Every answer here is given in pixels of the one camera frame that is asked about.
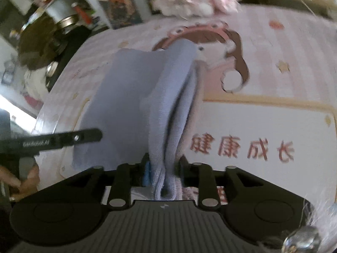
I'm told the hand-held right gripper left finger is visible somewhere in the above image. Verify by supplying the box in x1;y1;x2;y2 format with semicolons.
66;153;152;211

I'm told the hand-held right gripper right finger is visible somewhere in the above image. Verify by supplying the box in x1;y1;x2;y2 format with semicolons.
178;155;267;211

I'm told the white frame post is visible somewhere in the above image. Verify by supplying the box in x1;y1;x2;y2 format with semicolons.
67;0;113;30

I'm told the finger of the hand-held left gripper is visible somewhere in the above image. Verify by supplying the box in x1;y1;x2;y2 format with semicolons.
0;128;104;155

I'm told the red tassel charm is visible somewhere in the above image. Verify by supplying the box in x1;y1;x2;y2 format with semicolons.
72;2;93;27

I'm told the person's left hand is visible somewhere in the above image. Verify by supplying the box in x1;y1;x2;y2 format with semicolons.
0;163;41;203

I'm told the pink printed table mat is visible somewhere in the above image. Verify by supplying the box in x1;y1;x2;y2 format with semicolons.
31;4;337;206

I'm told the round metal tin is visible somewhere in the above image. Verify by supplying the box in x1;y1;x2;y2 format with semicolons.
56;15;80;34

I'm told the dark wizard print book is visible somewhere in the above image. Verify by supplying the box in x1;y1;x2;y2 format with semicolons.
98;0;145;30

